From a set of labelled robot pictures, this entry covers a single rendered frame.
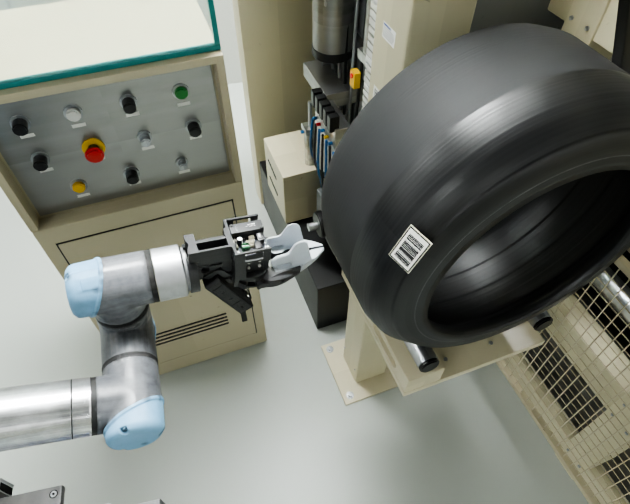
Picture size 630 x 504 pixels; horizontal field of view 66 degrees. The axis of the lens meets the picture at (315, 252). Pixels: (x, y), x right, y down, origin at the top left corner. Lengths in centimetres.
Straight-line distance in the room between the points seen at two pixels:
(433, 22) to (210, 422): 155
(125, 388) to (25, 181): 78
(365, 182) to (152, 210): 77
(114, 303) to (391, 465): 140
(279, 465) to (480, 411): 78
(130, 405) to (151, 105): 76
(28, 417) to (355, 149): 57
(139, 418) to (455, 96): 59
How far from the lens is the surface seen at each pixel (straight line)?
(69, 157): 132
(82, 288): 69
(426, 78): 77
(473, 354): 120
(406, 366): 108
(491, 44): 80
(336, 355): 204
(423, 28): 94
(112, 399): 70
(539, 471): 204
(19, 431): 70
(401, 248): 69
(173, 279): 68
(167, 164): 135
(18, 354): 239
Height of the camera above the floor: 182
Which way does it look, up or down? 51 degrees down
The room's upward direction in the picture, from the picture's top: straight up
